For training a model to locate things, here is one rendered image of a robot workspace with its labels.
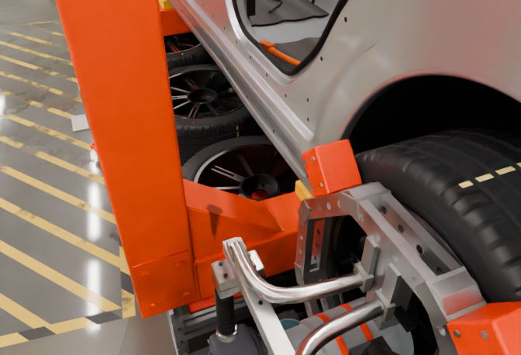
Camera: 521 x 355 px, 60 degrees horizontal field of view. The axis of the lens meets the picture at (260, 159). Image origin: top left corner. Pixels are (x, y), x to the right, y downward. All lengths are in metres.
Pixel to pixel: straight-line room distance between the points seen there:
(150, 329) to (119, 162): 1.10
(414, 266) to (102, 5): 0.62
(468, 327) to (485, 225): 0.14
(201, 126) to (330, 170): 1.27
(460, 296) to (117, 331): 1.52
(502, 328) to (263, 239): 0.79
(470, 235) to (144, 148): 0.61
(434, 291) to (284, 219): 0.74
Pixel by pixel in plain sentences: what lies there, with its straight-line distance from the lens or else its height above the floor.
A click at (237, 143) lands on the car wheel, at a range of 1.91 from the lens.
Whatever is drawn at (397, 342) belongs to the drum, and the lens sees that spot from 0.85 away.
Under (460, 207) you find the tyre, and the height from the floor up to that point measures 1.17.
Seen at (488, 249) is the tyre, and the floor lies 1.15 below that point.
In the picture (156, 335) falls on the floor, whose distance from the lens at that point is 1.92.
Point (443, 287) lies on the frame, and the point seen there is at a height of 1.12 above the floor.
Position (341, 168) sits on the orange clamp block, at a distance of 0.84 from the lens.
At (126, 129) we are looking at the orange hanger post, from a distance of 0.91.
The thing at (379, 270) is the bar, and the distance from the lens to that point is 0.75.
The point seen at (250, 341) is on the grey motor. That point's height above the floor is 0.40.
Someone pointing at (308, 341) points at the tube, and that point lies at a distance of 0.69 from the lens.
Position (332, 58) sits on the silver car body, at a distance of 1.07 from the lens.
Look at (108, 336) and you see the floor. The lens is 1.97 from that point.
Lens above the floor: 1.60
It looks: 37 degrees down
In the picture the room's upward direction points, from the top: straight up
